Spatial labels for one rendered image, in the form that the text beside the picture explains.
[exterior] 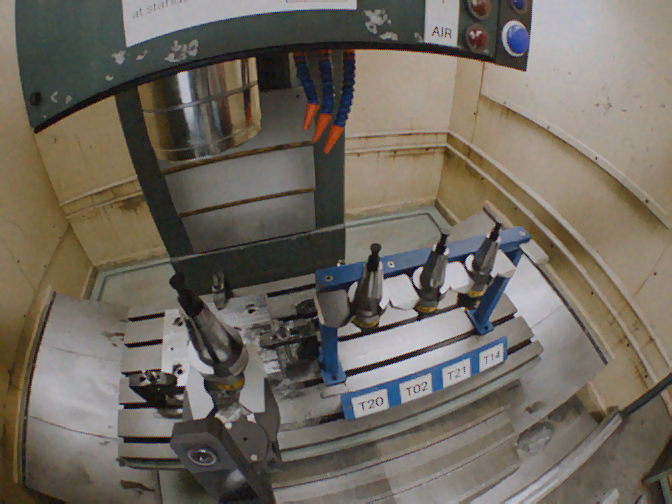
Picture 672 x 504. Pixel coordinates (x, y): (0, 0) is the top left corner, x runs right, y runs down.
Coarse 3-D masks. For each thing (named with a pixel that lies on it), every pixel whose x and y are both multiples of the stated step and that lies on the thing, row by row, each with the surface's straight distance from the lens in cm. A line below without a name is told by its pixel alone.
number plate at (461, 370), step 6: (468, 360) 77; (450, 366) 75; (456, 366) 76; (462, 366) 77; (468, 366) 78; (444, 372) 74; (450, 372) 75; (456, 372) 76; (462, 372) 78; (468, 372) 79; (444, 378) 75; (450, 378) 76; (456, 378) 77; (462, 378) 78; (444, 384) 76; (450, 384) 77
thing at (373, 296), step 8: (368, 272) 42; (376, 272) 42; (360, 280) 44; (368, 280) 43; (376, 280) 43; (360, 288) 45; (368, 288) 44; (376, 288) 44; (360, 296) 45; (368, 296) 45; (376, 296) 45; (368, 304) 46; (376, 304) 46
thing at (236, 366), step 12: (240, 336) 33; (192, 348) 34; (240, 348) 32; (192, 360) 33; (228, 360) 32; (240, 360) 32; (204, 372) 32; (216, 372) 33; (228, 372) 34; (240, 372) 33
